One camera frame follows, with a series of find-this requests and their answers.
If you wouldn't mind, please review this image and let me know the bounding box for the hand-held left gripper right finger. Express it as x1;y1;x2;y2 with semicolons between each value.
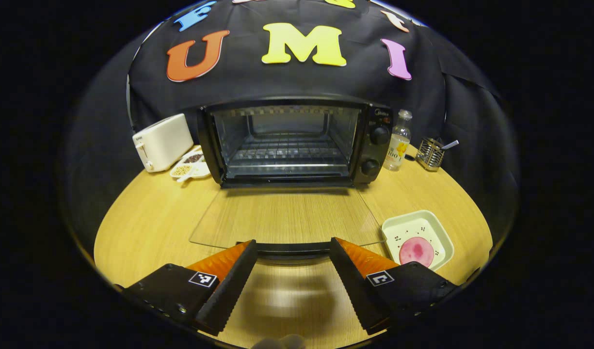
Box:
329;237;465;336

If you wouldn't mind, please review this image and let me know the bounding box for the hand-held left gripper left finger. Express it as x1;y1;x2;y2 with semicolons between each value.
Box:
113;239;258;336

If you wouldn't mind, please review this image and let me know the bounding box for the pink round ham slice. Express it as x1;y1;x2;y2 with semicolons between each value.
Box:
399;237;435;268

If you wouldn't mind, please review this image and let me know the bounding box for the pale square plate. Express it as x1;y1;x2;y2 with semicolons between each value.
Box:
381;209;455;272

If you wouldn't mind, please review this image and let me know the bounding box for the black electric oven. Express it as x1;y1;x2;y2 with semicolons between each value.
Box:
189;95;393;265

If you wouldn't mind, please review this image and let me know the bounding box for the white divided snack dish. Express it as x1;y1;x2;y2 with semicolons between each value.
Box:
170;144;211;183

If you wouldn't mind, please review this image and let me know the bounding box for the clear yellow-label bottle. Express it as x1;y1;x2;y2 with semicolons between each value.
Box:
383;110;414;172

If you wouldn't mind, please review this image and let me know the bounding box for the metal mesh utensil holder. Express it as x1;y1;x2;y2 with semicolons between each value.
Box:
416;137;445;172

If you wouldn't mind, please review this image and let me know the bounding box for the white toaster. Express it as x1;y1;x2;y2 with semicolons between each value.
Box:
132;113;194;173

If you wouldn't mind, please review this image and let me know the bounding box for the oven wire rack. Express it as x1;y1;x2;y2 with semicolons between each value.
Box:
231;132;350;166

